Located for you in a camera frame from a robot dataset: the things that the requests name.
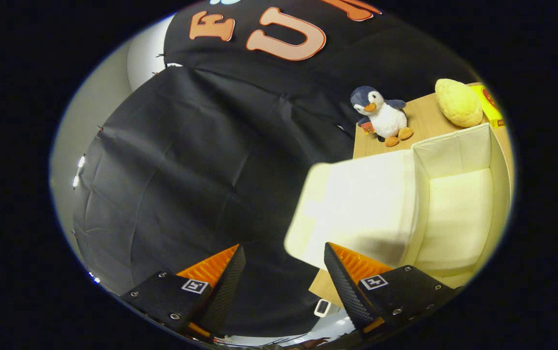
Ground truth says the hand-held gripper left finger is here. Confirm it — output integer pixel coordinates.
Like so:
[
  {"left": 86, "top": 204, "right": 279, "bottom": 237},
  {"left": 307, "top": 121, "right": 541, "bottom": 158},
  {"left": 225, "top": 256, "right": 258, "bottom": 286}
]
[{"left": 121, "top": 244, "right": 246, "bottom": 341}]

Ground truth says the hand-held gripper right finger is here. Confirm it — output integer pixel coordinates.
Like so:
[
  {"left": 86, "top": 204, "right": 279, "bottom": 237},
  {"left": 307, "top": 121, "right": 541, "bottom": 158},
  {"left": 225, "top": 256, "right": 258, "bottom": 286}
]
[{"left": 324, "top": 242, "right": 460, "bottom": 341}]

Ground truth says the cream fabric storage box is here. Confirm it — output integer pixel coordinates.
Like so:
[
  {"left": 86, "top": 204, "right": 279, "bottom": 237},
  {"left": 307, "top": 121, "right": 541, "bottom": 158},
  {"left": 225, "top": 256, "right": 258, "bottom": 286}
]
[{"left": 284, "top": 122, "right": 512, "bottom": 290}]

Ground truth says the penguin plush toy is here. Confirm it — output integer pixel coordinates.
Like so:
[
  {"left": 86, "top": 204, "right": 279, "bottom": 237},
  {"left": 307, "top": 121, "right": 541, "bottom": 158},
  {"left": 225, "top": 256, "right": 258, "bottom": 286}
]
[{"left": 350, "top": 86, "right": 414, "bottom": 147}]

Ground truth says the yellow round plush cushion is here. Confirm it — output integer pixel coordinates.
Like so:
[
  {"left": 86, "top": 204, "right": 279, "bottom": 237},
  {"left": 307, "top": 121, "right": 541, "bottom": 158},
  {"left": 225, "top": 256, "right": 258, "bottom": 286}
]
[{"left": 435, "top": 78, "right": 483, "bottom": 128}]

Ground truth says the yellow book with red circle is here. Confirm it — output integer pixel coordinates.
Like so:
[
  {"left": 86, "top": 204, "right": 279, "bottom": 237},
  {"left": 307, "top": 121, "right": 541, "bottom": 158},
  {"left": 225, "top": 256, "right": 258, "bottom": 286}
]
[{"left": 471, "top": 84, "right": 507, "bottom": 128}]

